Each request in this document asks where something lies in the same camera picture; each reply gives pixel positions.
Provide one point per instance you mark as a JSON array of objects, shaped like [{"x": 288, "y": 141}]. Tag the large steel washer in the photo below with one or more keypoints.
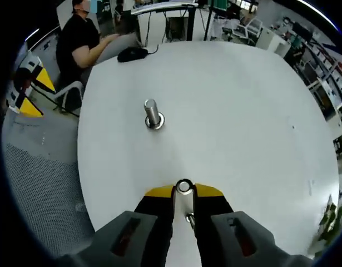
[{"x": 161, "y": 119}]

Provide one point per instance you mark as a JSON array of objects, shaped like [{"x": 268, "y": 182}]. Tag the white office desk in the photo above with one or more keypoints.
[{"x": 165, "y": 6}]

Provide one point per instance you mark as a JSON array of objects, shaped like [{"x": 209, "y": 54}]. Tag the white plastic armchair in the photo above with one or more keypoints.
[{"x": 69, "y": 89}]

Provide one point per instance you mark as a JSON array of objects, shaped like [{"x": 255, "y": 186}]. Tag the storage shelf with white bins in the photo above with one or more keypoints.
[{"x": 323, "y": 66}]

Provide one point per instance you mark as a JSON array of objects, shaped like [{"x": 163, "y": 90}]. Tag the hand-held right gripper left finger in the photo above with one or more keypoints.
[{"x": 154, "y": 217}]

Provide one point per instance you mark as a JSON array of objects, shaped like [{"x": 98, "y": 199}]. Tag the black computer mouse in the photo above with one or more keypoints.
[{"x": 131, "y": 54}]

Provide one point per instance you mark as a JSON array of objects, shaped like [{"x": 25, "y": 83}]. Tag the grey mesh office chair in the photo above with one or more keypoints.
[{"x": 42, "y": 180}]

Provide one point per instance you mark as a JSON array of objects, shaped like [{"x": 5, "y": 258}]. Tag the small steel washer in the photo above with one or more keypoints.
[{"x": 178, "y": 187}]

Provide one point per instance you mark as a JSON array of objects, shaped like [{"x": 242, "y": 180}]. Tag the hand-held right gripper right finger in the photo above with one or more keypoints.
[{"x": 215, "y": 217}]

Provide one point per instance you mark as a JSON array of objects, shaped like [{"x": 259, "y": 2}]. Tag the large green potted plant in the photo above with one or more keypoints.
[{"x": 330, "y": 219}]

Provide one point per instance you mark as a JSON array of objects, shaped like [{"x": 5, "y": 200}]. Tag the thick threaded stud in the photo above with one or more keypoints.
[{"x": 151, "y": 109}]

